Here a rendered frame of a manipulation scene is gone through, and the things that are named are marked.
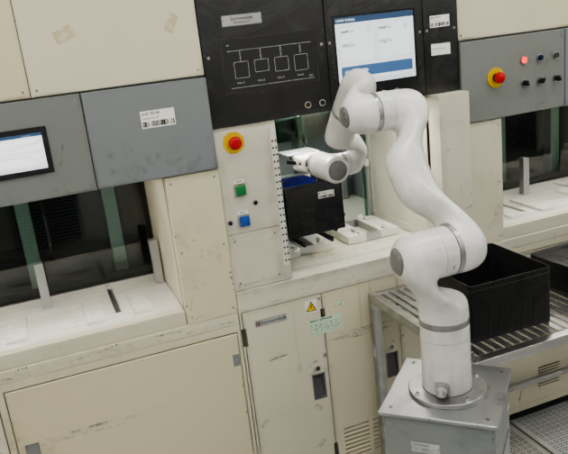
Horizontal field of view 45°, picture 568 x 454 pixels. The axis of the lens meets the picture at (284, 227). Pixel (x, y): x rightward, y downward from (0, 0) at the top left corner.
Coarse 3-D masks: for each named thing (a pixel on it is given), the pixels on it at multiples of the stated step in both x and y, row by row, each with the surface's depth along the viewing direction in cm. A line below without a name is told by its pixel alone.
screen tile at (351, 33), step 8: (368, 24) 215; (344, 32) 213; (352, 32) 213; (360, 32) 214; (344, 40) 213; (352, 40) 214; (360, 40) 215; (368, 40) 216; (360, 48) 216; (368, 48) 217; (344, 56) 214; (352, 56) 215; (360, 56) 216; (368, 56) 217
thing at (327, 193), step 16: (288, 176) 236; (288, 192) 227; (304, 192) 229; (320, 192) 231; (336, 192) 234; (288, 208) 228; (304, 208) 231; (320, 208) 233; (336, 208) 235; (288, 224) 230; (304, 224) 232; (320, 224) 234; (336, 224) 236
